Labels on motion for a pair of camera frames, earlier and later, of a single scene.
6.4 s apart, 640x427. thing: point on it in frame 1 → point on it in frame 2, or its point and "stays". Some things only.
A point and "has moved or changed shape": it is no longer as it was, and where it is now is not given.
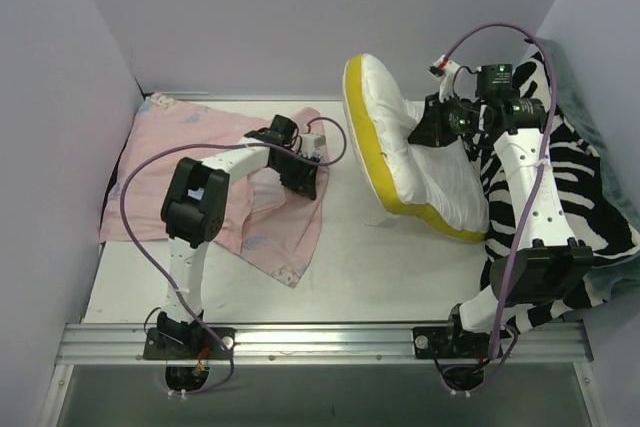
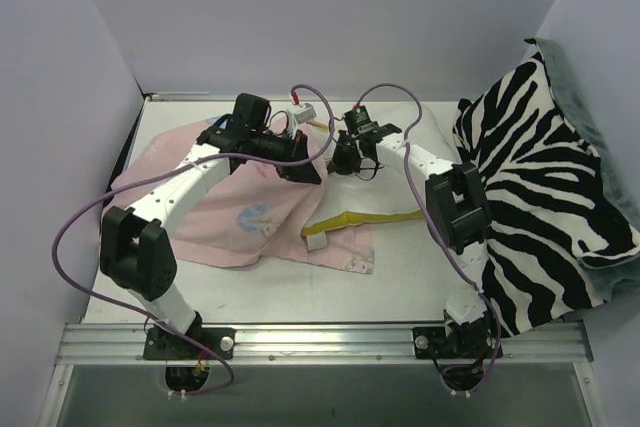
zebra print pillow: (595, 210) stays
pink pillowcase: (273, 227) has moved or changed shape
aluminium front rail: (320, 343) stays
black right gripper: (431, 117) → (344, 160)
